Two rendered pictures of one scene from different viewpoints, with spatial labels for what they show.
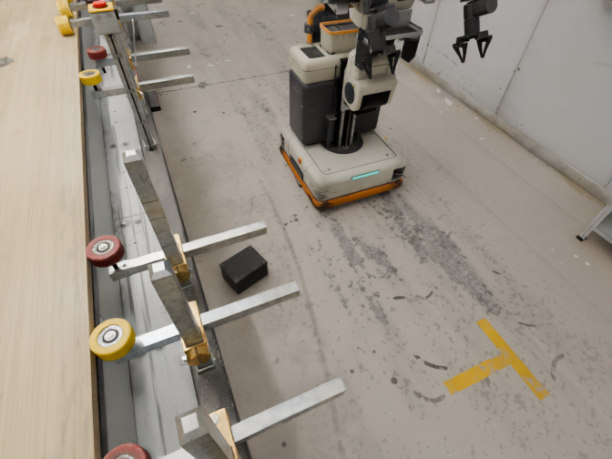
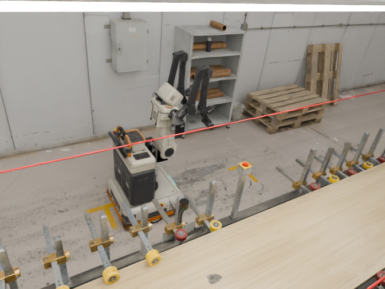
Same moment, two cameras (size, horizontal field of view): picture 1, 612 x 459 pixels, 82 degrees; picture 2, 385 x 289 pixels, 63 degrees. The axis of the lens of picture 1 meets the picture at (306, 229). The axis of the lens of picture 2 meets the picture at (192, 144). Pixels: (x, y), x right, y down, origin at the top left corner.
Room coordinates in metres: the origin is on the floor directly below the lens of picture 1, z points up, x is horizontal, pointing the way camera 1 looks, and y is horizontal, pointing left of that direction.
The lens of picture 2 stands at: (1.87, 2.39, 2.47)
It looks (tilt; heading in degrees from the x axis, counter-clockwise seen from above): 32 degrees down; 262
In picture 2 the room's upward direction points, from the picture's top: 6 degrees clockwise
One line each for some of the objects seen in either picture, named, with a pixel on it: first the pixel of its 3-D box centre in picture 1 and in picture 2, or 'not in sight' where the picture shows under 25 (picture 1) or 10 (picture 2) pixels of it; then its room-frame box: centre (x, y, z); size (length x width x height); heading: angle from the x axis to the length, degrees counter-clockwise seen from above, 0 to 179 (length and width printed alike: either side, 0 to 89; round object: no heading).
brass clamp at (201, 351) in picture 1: (193, 332); (319, 174); (0.35, 0.25, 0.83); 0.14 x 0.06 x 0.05; 26
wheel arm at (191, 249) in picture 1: (192, 249); (294, 181); (0.61, 0.32, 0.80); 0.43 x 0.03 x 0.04; 116
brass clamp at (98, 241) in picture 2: not in sight; (101, 242); (2.15, 1.11, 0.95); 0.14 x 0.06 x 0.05; 26
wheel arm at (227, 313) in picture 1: (212, 319); (313, 172); (0.39, 0.21, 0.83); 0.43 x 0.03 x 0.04; 116
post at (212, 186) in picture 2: (126, 68); (209, 207); (1.46, 0.78, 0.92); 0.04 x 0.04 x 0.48; 26
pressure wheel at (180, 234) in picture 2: (100, 60); (180, 238); (1.67, 1.00, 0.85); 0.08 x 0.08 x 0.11
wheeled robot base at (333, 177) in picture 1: (339, 156); (144, 194); (1.95, -0.20, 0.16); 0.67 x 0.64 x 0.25; 25
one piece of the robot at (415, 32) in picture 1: (387, 39); (173, 122); (1.68, -0.33, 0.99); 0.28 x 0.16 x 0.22; 115
